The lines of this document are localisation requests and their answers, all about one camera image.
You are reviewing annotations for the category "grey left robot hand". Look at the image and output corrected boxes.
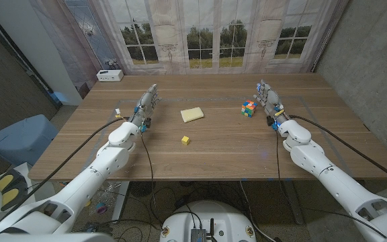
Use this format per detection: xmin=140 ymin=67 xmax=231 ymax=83
xmin=128 ymin=83 xmax=161 ymax=133

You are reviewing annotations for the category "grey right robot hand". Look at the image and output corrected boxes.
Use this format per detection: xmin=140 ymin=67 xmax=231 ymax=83
xmin=253 ymin=79 xmax=291 ymax=130

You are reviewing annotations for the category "pale yellow sponge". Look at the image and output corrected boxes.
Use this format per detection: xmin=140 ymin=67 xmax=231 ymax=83
xmin=180 ymin=106 xmax=205 ymax=124

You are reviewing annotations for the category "multicoloured puzzle cube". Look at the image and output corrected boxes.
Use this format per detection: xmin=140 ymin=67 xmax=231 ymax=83
xmin=241 ymin=100 xmax=258 ymax=118

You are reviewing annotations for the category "white power strip box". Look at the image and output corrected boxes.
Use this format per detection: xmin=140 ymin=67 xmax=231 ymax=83
xmin=96 ymin=69 xmax=124 ymax=83

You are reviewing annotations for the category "white table leg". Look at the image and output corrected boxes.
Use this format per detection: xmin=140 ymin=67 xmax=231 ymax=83
xmin=112 ymin=181 xmax=130 ymax=225

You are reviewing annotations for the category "grey table leg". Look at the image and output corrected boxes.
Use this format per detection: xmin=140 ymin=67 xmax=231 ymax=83
xmin=282 ymin=180 xmax=304 ymax=225

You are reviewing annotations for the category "printed window backdrop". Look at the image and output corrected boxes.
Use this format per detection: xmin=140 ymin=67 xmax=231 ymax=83
xmin=28 ymin=0 xmax=351 ymax=100

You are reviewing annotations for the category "blue grey storage bin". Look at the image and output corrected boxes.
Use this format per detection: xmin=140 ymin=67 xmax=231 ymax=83
xmin=0 ymin=114 xmax=59 ymax=167

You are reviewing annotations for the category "white robot torso base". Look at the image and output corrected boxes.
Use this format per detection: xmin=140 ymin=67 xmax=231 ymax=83
xmin=159 ymin=200 xmax=257 ymax=242

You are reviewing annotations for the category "grey electronics box on torso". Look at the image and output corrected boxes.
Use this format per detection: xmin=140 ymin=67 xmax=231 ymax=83
xmin=190 ymin=228 xmax=207 ymax=242

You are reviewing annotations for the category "black pedal with yellow pads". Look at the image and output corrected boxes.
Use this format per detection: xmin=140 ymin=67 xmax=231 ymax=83
xmin=0 ymin=167 xmax=28 ymax=212

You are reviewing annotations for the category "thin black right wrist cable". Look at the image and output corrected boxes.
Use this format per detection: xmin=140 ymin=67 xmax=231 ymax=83
xmin=275 ymin=130 xmax=298 ymax=223

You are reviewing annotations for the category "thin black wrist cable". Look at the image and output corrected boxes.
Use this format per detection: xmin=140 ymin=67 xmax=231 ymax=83
xmin=140 ymin=131 xmax=164 ymax=233
xmin=275 ymin=130 xmax=298 ymax=223

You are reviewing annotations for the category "thin black left wrist cable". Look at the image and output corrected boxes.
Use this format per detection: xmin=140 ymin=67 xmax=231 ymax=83
xmin=140 ymin=131 xmax=164 ymax=233

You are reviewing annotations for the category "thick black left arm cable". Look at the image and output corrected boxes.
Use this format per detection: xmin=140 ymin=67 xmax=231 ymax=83
xmin=0 ymin=116 xmax=130 ymax=223

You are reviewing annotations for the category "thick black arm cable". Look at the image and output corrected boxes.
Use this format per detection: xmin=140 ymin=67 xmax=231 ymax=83
xmin=288 ymin=114 xmax=387 ymax=189
xmin=0 ymin=116 xmax=130 ymax=223

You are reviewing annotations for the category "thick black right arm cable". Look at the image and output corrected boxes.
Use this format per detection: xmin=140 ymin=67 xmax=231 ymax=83
xmin=288 ymin=114 xmax=387 ymax=189

